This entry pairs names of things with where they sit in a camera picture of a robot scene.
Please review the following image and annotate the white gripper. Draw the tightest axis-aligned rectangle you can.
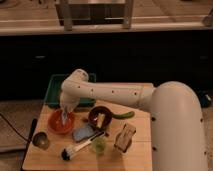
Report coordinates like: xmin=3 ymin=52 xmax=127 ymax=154
xmin=60 ymin=92 xmax=80 ymax=124

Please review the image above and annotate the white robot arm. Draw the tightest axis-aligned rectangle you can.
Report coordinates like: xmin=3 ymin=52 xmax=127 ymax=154
xmin=60 ymin=69 xmax=208 ymax=171

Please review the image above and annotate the red bowl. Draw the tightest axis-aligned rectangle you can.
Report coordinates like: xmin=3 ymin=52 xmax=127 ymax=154
xmin=48 ymin=109 xmax=75 ymax=135

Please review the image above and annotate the dark brown bowl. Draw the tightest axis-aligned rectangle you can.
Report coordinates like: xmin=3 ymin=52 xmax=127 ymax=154
xmin=88 ymin=106 xmax=112 ymax=130

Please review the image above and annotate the green tray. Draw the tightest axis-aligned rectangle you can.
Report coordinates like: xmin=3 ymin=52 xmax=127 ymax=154
xmin=44 ymin=74 xmax=95 ymax=108

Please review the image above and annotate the blue grey cloth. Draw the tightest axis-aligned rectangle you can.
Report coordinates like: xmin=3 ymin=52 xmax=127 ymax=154
xmin=72 ymin=125 xmax=95 ymax=142

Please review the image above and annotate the yellow food piece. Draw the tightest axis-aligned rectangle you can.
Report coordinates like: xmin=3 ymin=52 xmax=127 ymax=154
xmin=96 ymin=113 xmax=105 ymax=128

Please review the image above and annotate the black white brush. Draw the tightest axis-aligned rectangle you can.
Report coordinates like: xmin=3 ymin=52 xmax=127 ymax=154
xmin=61 ymin=131 xmax=105 ymax=161

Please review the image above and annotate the green cup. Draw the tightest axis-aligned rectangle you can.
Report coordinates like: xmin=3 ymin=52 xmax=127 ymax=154
xmin=92 ymin=137 xmax=106 ymax=155

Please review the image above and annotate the green pepper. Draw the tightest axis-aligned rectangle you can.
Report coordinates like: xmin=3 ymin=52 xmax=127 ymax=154
xmin=112 ymin=111 xmax=135 ymax=119

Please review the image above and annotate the blue black device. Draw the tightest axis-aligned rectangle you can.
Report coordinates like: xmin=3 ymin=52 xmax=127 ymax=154
xmin=198 ymin=94 xmax=212 ymax=108

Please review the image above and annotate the black cable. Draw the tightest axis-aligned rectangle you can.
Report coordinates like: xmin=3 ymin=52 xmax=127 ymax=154
xmin=0 ymin=113 xmax=30 ymax=144

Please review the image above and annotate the wooden frame stand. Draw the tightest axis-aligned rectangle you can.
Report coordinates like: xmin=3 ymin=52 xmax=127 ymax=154
xmin=55 ymin=0 xmax=134 ymax=31

